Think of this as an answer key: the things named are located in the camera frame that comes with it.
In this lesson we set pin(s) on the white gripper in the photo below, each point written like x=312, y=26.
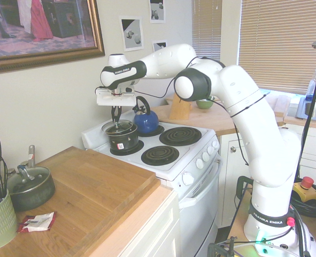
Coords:
x=115, y=100

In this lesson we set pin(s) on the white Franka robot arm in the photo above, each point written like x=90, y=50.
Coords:
x=254, y=93

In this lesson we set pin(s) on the small black cooking pot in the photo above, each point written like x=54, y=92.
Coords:
x=124, y=140

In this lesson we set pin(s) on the wooden knife block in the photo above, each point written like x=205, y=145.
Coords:
x=179, y=108

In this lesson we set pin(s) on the large wooden cutting board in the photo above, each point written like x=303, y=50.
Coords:
x=93, y=182

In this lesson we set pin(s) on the small grey print on paper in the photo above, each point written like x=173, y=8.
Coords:
x=159, y=45

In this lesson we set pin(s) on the large grey print on paper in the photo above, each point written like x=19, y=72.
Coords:
x=131, y=33

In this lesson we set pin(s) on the green bowl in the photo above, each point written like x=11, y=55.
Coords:
x=203, y=104

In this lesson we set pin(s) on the white stove knob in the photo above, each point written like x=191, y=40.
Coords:
x=205, y=156
x=188, y=178
x=199, y=163
x=210, y=150
x=215, y=144

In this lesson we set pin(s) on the grey print with spheres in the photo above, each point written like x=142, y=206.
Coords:
x=157, y=10

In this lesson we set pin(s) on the dark lidded saucepan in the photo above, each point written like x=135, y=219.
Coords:
x=34, y=192

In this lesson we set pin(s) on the gold framed painting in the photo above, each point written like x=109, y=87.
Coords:
x=40, y=24

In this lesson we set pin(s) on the white cabinet under wood counter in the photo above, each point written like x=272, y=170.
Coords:
x=147, y=227

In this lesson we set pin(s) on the white electric stove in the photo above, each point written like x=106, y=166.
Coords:
x=197, y=203

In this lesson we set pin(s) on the narrow wooden window blind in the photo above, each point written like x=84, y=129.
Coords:
x=207, y=29

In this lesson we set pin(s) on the red white snack packet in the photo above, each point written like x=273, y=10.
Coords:
x=37, y=222

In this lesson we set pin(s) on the white cabinet with knob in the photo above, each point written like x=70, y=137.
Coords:
x=232, y=187

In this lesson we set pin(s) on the green black clamp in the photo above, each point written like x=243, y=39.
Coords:
x=242, y=187

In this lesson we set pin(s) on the green ribbed utensil holder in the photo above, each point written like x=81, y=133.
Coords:
x=0, y=222

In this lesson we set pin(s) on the wide wooden window blind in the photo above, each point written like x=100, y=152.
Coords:
x=283, y=42

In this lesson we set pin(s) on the clear spray bottle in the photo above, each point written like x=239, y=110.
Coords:
x=312, y=85

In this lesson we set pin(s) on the yellow emergency stop button box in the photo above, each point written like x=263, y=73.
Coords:
x=306, y=188

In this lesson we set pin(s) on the red connector cap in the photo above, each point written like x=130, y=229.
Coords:
x=290, y=221

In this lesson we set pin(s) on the black camera stand pole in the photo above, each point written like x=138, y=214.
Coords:
x=311, y=107

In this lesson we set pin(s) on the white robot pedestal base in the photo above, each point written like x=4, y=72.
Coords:
x=304, y=241

